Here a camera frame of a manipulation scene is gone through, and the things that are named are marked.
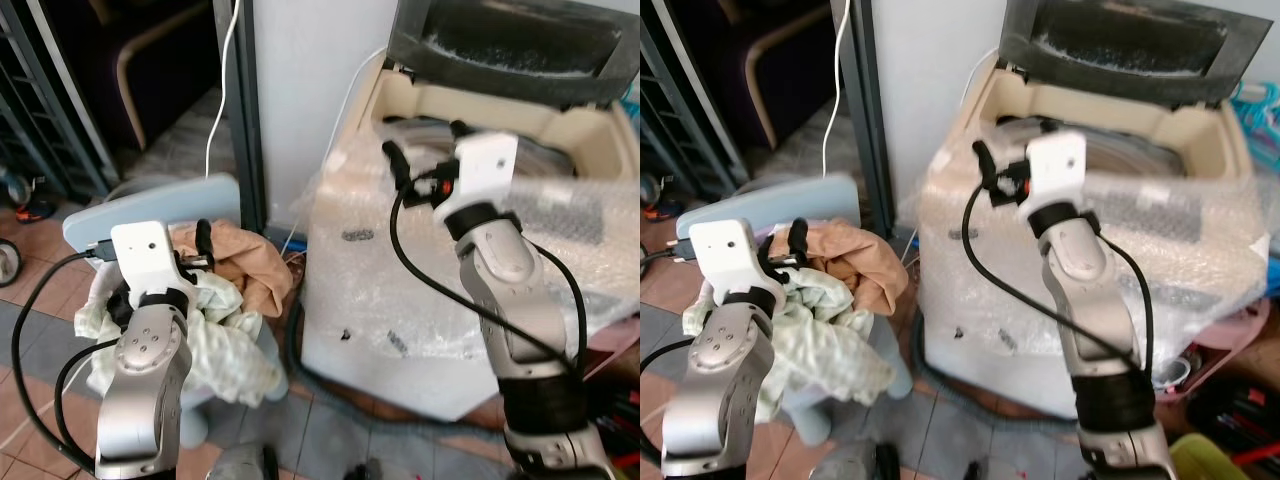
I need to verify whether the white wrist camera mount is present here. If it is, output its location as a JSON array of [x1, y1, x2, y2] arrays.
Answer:
[[434, 132, 520, 219], [689, 218, 769, 297], [1018, 131, 1089, 219], [109, 221, 188, 297]]

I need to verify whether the grey metal sliding gate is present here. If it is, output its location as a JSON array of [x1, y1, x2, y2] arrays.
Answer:
[[0, 0, 113, 204], [640, 0, 743, 204]]

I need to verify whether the pink plastic basin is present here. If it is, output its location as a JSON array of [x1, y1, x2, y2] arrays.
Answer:
[[1152, 298, 1273, 405], [578, 316, 641, 353]]

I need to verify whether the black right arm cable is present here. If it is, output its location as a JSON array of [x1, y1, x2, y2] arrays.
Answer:
[[961, 184, 1157, 379], [389, 188, 588, 379]]

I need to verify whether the dark chair with wooden armrest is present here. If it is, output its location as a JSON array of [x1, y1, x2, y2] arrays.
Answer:
[[60, 0, 221, 153], [690, 0, 843, 153]]

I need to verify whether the yellow-green plastic container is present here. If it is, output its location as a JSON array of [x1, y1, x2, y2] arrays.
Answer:
[[1168, 433, 1263, 480]]

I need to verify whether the grey robot leg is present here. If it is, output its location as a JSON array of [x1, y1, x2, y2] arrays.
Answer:
[[205, 443, 283, 480], [822, 440, 903, 480]]

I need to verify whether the white wall cable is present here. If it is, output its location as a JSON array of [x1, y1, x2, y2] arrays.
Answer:
[[821, 0, 854, 181], [204, 0, 244, 183]]

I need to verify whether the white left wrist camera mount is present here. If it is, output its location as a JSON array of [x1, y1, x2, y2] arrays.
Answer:
[[109, 221, 188, 297], [689, 218, 769, 297]]

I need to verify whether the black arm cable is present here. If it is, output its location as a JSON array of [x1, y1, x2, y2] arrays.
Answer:
[[961, 184, 1157, 379], [389, 188, 588, 379], [9, 241, 123, 475], [640, 238, 701, 467]]

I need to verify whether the tan cloth garment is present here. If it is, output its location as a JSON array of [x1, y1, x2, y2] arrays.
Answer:
[[770, 219, 898, 319], [168, 219, 295, 319]]

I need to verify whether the dark door frame post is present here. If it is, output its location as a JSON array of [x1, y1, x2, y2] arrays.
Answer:
[[831, 0, 898, 239], [211, 0, 271, 237]]

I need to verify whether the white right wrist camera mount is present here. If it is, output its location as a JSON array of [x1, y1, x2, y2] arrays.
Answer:
[[1018, 131, 1089, 219], [434, 132, 520, 219]]

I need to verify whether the clear bubble wrap sheet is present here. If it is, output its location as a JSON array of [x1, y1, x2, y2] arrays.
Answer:
[[292, 140, 641, 363], [898, 140, 1273, 366]]

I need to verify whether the light blue laundry basket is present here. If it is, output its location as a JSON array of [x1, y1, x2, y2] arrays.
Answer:
[[62, 173, 293, 453], [674, 173, 917, 448]]

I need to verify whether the dark grey washer lid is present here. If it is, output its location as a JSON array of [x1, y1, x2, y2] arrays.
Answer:
[[998, 0, 1280, 109], [386, 0, 641, 109]]

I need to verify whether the pale green patterned cloth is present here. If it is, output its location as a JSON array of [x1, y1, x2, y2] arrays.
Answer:
[[74, 268, 287, 408], [682, 270, 879, 425]]

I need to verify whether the beige top-load washing machine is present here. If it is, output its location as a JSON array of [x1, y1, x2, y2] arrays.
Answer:
[[912, 48, 1273, 421], [298, 45, 641, 423]]

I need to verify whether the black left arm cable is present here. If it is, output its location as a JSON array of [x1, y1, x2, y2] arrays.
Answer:
[[9, 241, 123, 475], [640, 238, 701, 467]]

